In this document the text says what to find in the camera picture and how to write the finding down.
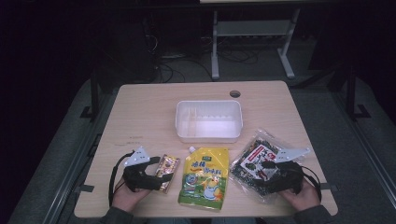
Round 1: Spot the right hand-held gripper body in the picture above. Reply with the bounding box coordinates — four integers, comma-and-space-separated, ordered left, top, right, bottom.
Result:
270, 147, 311, 195

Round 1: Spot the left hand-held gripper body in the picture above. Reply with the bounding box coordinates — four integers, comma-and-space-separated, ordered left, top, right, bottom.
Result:
122, 147, 162, 192

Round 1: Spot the small gold snack packet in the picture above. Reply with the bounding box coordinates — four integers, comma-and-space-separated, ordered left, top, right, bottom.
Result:
154, 153, 181, 194

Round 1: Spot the clear seaweed snack bag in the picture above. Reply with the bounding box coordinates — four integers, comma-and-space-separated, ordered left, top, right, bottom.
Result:
228, 127, 307, 204

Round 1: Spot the yellow spouted pouch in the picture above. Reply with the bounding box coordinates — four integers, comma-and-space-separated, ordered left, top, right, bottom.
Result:
177, 145, 230, 212

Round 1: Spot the white plastic bin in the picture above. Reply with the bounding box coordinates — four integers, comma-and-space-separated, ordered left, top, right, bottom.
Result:
175, 99, 244, 144

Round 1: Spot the person's right hand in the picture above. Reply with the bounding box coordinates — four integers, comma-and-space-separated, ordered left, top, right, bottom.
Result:
279, 180, 321, 213

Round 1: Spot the person's left hand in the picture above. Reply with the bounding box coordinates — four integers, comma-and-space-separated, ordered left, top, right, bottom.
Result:
111, 177, 152, 213

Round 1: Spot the black metal stand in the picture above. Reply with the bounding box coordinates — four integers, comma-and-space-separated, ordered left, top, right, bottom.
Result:
337, 63, 372, 120
79, 69, 104, 122

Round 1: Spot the right hand-held gripper black cable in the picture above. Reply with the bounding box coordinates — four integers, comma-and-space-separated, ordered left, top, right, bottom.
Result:
298, 164, 323, 202

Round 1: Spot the hand-held gripper black cable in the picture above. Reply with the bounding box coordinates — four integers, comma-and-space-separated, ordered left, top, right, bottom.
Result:
107, 150, 134, 206
298, 164, 323, 202

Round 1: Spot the left hand-held gripper black cable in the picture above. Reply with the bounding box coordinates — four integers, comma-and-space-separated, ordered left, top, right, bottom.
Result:
107, 150, 134, 206

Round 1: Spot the metal floor rail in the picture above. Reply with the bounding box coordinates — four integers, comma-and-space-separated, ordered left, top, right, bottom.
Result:
330, 91, 396, 200
43, 92, 113, 224

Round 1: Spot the tangle of floor cables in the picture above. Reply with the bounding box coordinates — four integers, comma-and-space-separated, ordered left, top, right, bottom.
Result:
146, 34, 260, 83

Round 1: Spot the white metal desk frame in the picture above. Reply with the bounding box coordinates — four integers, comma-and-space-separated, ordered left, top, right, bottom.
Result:
199, 0, 302, 80

